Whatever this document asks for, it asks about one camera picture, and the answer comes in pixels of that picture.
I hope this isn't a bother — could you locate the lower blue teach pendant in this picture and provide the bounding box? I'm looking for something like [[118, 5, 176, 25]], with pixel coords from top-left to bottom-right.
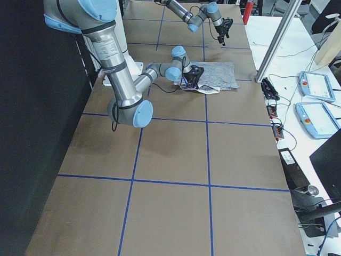
[[295, 101, 340, 139]]

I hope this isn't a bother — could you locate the orange black connector box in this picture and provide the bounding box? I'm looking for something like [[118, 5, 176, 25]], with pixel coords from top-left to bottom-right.
[[266, 105, 278, 119], [272, 123, 284, 141]]

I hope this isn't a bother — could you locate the black box with label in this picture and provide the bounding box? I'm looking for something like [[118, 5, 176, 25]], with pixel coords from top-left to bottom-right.
[[278, 148, 310, 190]]

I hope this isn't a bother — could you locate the aluminium frame post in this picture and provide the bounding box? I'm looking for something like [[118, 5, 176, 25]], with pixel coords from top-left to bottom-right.
[[255, 0, 302, 83]]

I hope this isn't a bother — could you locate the navy white striped polo shirt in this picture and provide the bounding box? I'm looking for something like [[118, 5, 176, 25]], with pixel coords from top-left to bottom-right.
[[173, 61, 240, 94]]

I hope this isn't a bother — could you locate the wooden board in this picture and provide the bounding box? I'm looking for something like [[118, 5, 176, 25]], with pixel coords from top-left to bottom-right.
[[314, 13, 340, 66]]

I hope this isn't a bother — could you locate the black office chair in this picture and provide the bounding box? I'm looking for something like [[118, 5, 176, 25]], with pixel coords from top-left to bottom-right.
[[311, 0, 340, 34]]

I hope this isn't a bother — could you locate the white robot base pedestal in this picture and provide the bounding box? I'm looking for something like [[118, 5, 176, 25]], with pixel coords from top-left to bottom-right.
[[102, 5, 144, 87]]

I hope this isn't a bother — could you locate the lower orange black connector box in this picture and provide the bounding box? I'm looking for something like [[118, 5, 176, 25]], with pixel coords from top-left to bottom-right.
[[272, 123, 284, 141]]

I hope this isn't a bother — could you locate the upper blue teach pendant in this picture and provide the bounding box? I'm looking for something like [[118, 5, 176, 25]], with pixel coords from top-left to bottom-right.
[[299, 71, 336, 102]]

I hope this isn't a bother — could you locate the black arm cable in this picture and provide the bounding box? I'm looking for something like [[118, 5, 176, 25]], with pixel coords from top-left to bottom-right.
[[111, 55, 195, 132], [188, 5, 222, 42]]

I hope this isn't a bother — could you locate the black monitor on arm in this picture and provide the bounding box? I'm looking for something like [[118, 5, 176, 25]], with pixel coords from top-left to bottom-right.
[[291, 131, 340, 237]]

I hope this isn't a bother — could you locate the upper orange black connector box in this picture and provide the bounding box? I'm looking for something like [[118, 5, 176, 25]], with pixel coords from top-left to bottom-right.
[[266, 105, 278, 119]]

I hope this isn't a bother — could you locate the blue teach pendant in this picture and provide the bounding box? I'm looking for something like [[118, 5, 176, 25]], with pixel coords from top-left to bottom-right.
[[295, 101, 340, 139], [299, 71, 336, 102]]

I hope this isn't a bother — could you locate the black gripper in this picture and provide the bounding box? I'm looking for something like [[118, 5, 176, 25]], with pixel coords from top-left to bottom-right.
[[184, 65, 204, 88], [215, 18, 233, 45]]

